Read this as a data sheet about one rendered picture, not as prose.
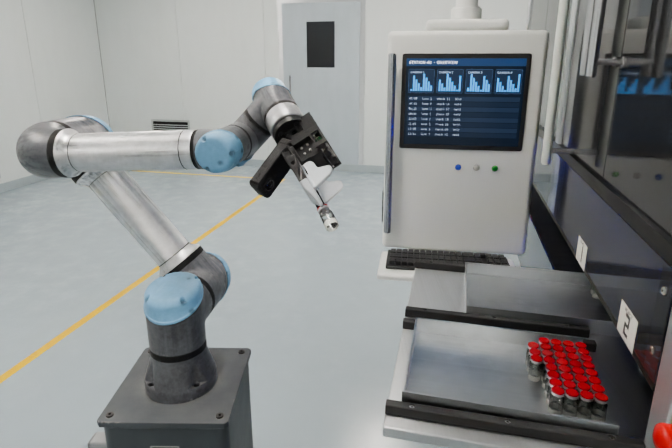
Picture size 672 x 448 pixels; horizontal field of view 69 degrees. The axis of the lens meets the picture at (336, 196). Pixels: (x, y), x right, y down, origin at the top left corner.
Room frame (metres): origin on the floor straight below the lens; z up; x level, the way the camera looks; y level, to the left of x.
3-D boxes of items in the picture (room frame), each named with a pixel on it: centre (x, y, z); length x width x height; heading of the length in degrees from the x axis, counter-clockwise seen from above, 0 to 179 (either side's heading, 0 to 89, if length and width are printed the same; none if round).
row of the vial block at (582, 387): (0.78, -0.44, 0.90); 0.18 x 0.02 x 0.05; 166
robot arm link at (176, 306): (0.93, 0.34, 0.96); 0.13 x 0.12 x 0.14; 173
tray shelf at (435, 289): (0.97, -0.39, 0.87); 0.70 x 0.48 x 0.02; 167
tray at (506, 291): (1.12, -0.50, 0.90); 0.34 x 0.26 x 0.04; 77
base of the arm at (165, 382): (0.93, 0.34, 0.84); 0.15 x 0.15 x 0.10
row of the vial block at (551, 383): (0.79, -0.40, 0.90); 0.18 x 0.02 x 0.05; 166
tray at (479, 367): (0.81, -0.31, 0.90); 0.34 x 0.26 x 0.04; 76
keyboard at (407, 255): (1.52, -0.37, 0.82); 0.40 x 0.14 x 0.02; 81
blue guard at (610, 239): (1.58, -0.71, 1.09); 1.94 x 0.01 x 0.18; 167
